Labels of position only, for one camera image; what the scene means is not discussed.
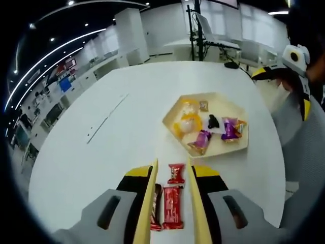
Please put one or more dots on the white tilted laptop screen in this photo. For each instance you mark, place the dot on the white tilted laptop screen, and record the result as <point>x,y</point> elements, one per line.
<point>205,28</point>

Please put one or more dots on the red wall poster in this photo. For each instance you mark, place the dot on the red wall poster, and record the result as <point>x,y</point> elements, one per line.
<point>66,66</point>

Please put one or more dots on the small brown candy food packet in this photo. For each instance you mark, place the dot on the small brown candy food packet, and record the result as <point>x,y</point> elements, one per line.
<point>204,106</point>

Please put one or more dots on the blue panel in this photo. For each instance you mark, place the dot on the blue panel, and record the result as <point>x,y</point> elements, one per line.
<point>65,84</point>

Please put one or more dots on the person's torso in dark clothing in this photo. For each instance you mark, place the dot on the person's torso in dark clothing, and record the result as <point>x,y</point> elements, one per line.
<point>307,30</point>

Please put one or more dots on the small red snack food packet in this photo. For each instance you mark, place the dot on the small red snack food packet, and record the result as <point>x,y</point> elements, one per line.
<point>176,174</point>

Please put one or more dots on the white square pillar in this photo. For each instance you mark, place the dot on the white square pillar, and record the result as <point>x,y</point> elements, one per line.
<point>132,38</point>

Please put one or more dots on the yellow pastry food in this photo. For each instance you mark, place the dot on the yellow pastry food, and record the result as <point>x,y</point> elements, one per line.
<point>186,125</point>
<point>189,106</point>

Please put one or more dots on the beige food tongs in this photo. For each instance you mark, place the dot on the beige food tongs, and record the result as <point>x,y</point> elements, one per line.
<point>147,203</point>

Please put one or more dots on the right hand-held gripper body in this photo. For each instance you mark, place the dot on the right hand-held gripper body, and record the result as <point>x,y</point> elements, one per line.
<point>295,57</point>

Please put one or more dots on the long red snack food packet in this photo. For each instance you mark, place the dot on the long red snack food packet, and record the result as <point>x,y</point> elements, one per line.
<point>157,211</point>
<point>172,207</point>

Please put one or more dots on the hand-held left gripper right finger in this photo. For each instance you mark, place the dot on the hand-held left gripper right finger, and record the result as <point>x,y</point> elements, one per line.
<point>228,223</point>

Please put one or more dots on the white desk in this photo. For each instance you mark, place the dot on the white desk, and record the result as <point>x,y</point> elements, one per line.
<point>177,48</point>

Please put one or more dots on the beige hexagonal container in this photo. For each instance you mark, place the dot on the beige hexagonal container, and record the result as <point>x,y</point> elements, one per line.
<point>226,147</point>

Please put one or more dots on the black snack food clear wrapper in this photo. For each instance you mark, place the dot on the black snack food clear wrapper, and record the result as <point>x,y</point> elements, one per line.
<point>212,122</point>

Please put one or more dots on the small black object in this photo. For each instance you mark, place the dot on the small black object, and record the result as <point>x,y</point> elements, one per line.
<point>232,65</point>

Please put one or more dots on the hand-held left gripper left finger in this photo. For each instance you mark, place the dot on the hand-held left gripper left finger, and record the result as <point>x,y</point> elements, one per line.
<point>101,223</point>

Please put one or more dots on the black monitor stand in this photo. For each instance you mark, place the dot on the black monitor stand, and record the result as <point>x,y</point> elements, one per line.
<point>189,25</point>

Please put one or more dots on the small orange striped candy food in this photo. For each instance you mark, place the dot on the small orange striped candy food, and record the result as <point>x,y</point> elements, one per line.
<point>241,127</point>

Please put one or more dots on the purple snack food packet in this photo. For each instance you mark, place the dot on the purple snack food packet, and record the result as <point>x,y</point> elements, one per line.
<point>229,129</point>
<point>200,141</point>

